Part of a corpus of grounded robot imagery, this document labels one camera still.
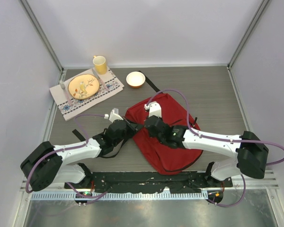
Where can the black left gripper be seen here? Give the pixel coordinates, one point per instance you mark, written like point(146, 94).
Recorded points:
point(133, 127)

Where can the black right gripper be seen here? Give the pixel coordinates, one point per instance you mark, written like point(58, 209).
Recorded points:
point(150, 135)

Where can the red student backpack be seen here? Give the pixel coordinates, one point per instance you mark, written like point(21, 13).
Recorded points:
point(165, 160)

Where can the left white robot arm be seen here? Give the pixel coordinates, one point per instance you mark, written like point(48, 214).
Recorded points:
point(49, 164)

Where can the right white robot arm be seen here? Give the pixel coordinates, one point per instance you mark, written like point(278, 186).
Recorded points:
point(246, 154)

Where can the orange white bowl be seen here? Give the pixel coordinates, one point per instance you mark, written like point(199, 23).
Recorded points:
point(135, 79)

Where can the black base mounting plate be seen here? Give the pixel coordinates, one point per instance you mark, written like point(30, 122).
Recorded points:
point(148, 182)

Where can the yellow bird plate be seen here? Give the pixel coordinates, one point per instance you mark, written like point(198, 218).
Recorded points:
point(83, 86)

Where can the yellow mug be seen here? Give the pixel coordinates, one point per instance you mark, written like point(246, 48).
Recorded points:
point(100, 64)

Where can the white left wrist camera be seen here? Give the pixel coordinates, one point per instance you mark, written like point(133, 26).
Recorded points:
point(113, 116)

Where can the pink handled knife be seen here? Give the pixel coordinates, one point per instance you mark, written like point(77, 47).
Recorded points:
point(100, 80)

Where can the pink handled fork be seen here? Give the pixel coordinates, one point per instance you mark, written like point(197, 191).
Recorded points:
point(63, 87)

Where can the aluminium front rail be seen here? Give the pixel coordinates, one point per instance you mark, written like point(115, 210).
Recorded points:
point(268, 182)

